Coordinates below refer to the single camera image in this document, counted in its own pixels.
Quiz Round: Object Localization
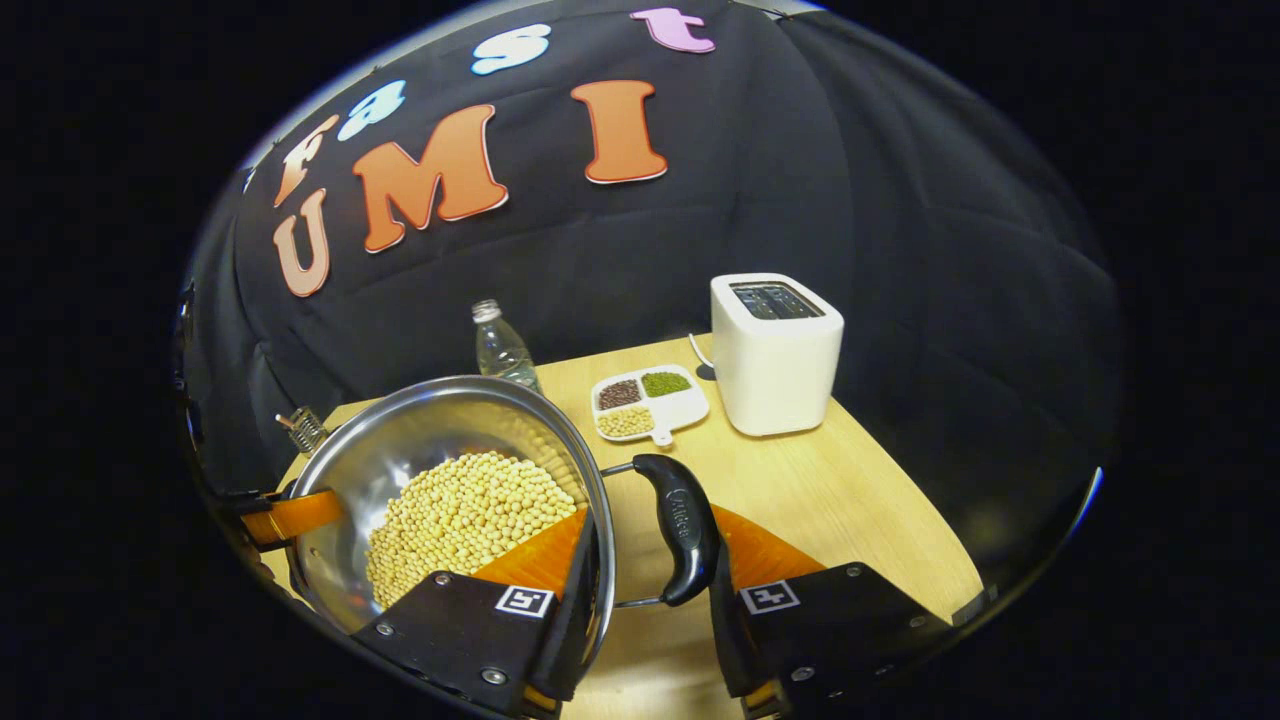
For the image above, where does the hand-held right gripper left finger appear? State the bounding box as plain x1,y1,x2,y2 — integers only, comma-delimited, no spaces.
350,505,604,720

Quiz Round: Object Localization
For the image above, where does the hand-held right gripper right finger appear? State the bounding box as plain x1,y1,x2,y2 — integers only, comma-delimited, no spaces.
705,505,953,720

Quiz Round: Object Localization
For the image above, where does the stainless steel pot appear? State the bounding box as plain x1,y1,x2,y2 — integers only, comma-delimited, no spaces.
285,375,721,641

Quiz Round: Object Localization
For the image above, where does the small glass holder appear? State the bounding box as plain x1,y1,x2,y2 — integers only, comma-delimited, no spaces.
276,406,329,457

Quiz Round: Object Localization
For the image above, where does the pile of yellow soybeans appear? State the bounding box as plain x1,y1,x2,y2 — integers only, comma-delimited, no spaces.
365,450,587,611

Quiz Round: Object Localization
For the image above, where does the white toaster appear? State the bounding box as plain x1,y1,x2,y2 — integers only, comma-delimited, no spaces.
710,273,845,438

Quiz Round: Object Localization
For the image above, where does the clear plastic water bottle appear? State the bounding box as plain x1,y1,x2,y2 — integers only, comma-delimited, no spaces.
472,298,543,397

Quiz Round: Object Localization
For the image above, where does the white divided dish of beans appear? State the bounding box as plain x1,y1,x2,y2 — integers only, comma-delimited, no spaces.
590,368,711,447

